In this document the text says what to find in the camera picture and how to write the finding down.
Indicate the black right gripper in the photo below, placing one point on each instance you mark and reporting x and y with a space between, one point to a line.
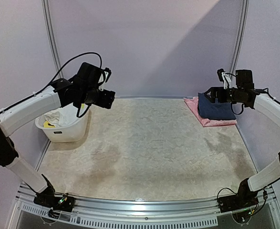
218 94

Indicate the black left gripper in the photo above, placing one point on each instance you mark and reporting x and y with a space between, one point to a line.
106 101

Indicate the white t-shirt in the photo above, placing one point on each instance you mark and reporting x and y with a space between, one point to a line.
64 117

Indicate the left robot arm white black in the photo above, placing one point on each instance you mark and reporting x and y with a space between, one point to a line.
83 88

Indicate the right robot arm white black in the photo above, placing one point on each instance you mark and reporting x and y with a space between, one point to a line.
245 93

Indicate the white plastic laundry basket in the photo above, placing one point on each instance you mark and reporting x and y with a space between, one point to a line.
72 133

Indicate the folded navy blue garment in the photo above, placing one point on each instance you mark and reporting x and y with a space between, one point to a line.
214 111

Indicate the yellow garment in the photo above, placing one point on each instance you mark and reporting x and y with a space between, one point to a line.
47 124

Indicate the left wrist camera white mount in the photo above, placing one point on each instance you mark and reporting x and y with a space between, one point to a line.
105 75

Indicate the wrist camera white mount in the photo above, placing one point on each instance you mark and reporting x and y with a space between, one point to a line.
225 77
105 75

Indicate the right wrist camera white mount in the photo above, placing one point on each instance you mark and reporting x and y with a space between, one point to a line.
225 77

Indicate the right aluminium frame post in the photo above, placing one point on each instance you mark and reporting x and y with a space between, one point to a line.
240 34

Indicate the aluminium frame post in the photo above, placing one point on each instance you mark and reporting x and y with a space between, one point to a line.
240 34
50 33

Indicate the left aluminium frame post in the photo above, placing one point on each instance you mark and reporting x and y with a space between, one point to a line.
50 33

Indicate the front aluminium rail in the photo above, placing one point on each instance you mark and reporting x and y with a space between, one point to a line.
93 213

